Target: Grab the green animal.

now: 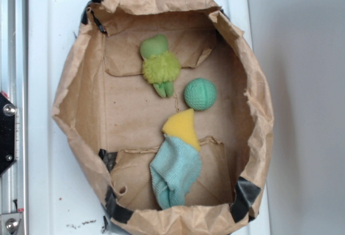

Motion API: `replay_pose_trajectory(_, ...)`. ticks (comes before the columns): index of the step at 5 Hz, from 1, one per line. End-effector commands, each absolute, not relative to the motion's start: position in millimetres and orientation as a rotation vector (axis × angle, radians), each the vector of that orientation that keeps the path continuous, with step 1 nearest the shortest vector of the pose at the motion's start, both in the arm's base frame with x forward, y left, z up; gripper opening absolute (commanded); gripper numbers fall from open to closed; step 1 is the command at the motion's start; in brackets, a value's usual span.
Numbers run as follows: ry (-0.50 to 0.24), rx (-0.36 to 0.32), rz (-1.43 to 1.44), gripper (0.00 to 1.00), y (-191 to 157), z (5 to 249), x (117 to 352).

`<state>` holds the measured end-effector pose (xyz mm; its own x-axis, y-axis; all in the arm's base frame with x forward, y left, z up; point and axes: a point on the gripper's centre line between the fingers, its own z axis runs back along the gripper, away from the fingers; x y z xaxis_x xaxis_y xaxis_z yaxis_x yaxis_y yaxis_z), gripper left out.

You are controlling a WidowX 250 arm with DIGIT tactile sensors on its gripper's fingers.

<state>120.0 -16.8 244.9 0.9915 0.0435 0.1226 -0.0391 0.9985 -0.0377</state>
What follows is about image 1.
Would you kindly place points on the green plush animal toy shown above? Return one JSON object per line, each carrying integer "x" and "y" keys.
{"x": 160, "y": 66}

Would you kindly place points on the yellow sponge wedge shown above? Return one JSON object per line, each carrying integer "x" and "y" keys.
{"x": 181, "y": 125}

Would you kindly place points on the green dimpled ball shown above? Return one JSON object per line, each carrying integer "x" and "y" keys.
{"x": 200, "y": 94}

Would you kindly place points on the light blue cloth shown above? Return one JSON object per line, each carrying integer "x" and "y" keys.
{"x": 174, "y": 169}

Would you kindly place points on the brown paper bag tray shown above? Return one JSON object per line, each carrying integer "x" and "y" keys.
{"x": 113, "y": 118}

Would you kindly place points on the black metal bracket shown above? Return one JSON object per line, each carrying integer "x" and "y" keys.
{"x": 8, "y": 133}

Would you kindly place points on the aluminium frame rail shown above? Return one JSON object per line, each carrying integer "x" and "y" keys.
{"x": 14, "y": 44}

